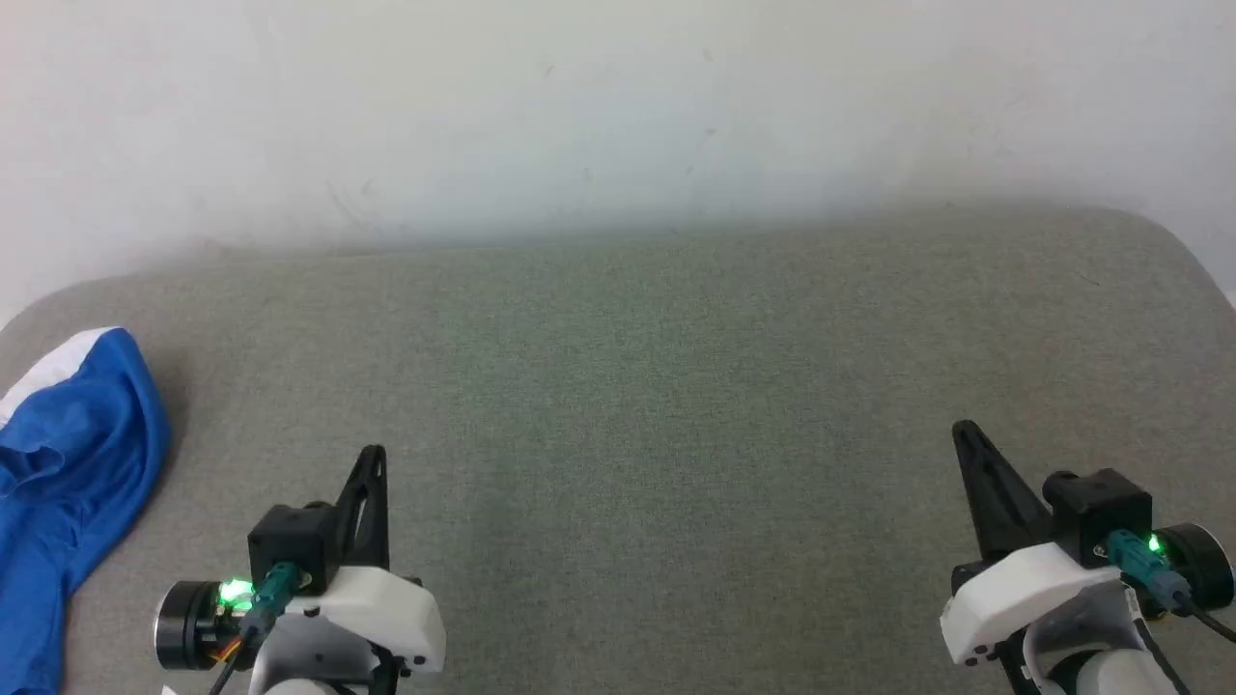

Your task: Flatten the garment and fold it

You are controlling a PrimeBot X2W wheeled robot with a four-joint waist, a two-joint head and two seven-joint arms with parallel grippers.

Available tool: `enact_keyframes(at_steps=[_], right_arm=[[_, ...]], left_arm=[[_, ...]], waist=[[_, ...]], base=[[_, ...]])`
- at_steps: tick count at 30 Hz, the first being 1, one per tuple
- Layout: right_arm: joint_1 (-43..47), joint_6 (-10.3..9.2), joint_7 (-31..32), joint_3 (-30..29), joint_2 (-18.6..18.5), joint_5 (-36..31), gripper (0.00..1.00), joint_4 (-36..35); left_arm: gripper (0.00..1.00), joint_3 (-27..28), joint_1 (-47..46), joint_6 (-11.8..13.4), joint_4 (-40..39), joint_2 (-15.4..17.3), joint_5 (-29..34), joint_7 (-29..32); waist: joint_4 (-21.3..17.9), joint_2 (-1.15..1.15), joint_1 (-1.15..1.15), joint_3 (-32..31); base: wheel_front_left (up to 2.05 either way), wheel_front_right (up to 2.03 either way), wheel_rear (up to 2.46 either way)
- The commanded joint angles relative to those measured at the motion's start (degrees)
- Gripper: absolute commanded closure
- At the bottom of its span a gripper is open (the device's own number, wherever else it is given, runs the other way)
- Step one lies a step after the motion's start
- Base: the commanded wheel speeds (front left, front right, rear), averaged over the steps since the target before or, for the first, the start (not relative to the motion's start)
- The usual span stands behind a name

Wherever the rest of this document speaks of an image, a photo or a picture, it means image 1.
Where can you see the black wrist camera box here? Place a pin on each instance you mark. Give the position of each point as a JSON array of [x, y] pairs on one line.
[[1101, 512], [290, 541]]

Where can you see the right black wrist camera box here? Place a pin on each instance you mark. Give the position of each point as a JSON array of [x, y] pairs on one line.
[[1101, 512]]

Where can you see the left black wrist camera box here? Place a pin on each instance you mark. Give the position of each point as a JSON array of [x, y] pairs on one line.
[[290, 541]]

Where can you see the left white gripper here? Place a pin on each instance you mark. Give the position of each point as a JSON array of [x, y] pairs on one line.
[[396, 613]]

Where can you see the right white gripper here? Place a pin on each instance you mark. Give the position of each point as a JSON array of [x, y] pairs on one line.
[[1014, 589]]

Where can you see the grey fabric sofa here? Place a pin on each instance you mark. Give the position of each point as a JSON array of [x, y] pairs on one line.
[[676, 434]]

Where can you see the blue and white garment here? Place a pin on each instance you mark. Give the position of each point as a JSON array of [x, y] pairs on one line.
[[68, 454]]

